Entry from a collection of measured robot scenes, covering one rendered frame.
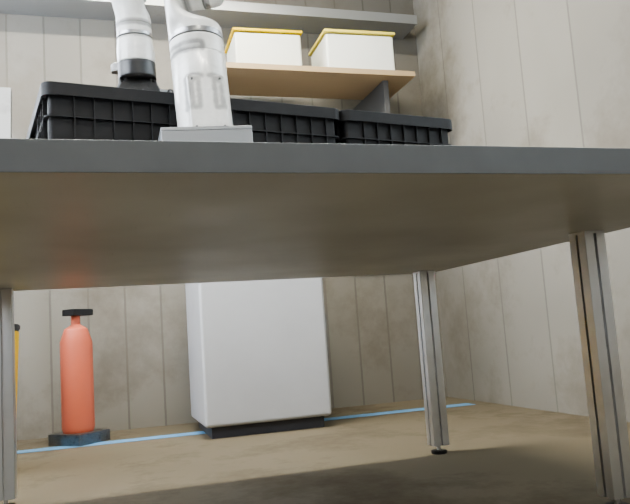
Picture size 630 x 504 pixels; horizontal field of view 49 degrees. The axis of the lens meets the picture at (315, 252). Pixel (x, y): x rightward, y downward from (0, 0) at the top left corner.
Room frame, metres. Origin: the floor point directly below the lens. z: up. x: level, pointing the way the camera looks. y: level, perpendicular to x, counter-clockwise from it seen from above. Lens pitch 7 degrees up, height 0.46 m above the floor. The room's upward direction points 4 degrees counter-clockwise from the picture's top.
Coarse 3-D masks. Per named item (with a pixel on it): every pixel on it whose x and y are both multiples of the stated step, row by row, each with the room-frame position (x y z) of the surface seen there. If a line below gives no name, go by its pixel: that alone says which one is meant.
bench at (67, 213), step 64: (0, 192) 0.86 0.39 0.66; (64, 192) 0.88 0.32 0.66; (128, 192) 0.91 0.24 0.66; (192, 192) 0.94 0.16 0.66; (256, 192) 0.96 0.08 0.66; (320, 192) 0.99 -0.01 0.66; (384, 192) 1.03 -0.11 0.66; (448, 192) 1.06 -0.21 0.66; (512, 192) 1.10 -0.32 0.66; (576, 192) 1.14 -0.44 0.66; (0, 256) 1.43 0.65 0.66; (64, 256) 1.50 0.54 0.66; (128, 256) 1.57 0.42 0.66; (192, 256) 1.65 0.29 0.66; (256, 256) 1.74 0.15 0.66; (320, 256) 1.84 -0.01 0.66; (384, 256) 1.95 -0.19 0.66; (448, 256) 2.08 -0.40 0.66; (576, 256) 1.70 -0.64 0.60; (0, 320) 2.14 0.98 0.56; (0, 384) 2.13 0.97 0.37; (0, 448) 2.13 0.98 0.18
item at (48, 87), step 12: (48, 84) 1.18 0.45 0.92; (60, 84) 1.19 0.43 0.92; (72, 84) 1.19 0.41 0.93; (84, 84) 1.20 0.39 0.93; (84, 96) 1.20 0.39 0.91; (96, 96) 1.21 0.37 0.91; (108, 96) 1.22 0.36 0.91; (120, 96) 1.23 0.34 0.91; (132, 96) 1.24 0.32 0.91; (144, 96) 1.25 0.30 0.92; (156, 96) 1.26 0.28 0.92; (168, 96) 1.27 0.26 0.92; (36, 108) 1.26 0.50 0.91; (36, 120) 1.34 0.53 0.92
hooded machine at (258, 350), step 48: (192, 288) 3.52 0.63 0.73; (240, 288) 3.37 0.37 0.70; (288, 288) 3.44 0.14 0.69; (192, 336) 3.61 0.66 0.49; (240, 336) 3.36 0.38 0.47; (288, 336) 3.43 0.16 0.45; (192, 384) 3.71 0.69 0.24; (240, 384) 3.36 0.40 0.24; (288, 384) 3.43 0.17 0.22; (240, 432) 3.39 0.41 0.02
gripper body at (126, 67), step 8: (120, 64) 1.32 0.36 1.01; (128, 64) 1.31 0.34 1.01; (136, 64) 1.31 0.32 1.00; (144, 64) 1.32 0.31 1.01; (152, 64) 1.33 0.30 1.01; (120, 72) 1.32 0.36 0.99; (128, 72) 1.31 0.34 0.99; (136, 72) 1.31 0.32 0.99; (144, 72) 1.32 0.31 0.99; (152, 72) 1.33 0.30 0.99; (120, 80) 1.33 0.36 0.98; (128, 80) 1.33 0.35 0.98; (136, 80) 1.34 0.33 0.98; (144, 80) 1.34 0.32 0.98; (152, 80) 1.35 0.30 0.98; (136, 88) 1.34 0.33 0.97; (152, 88) 1.35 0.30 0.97
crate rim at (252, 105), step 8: (232, 104) 1.33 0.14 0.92; (240, 104) 1.34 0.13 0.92; (248, 104) 1.35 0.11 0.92; (256, 104) 1.35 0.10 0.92; (264, 104) 1.36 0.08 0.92; (272, 104) 1.37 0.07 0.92; (280, 104) 1.38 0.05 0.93; (288, 104) 1.39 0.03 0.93; (296, 104) 1.39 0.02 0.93; (264, 112) 1.36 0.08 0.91; (272, 112) 1.37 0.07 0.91; (280, 112) 1.38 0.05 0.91; (288, 112) 1.38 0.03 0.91; (296, 112) 1.39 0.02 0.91; (304, 112) 1.40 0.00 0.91; (312, 112) 1.41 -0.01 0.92; (320, 112) 1.42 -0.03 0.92; (328, 112) 1.43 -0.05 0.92; (336, 112) 1.44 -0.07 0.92; (336, 120) 1.46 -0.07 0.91
